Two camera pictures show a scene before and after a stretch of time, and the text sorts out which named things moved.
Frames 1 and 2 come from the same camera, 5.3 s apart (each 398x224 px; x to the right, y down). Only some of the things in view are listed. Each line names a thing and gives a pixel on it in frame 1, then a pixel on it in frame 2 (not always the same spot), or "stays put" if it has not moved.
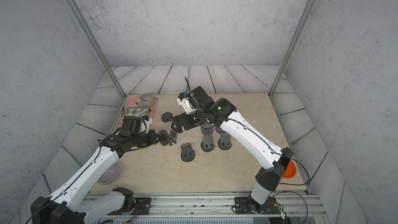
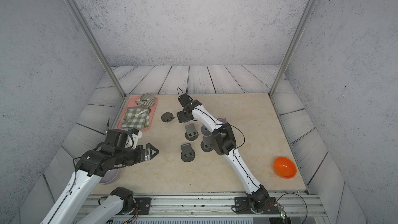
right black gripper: x=177 y=119 → x=181 y=116
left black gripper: x=154 y=140 → x=141 y=155
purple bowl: x=110 y=175 stays put
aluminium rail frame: x=295 y=208 stays put
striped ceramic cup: x=146 y=99 stays put
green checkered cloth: x=137 y=111 stays put
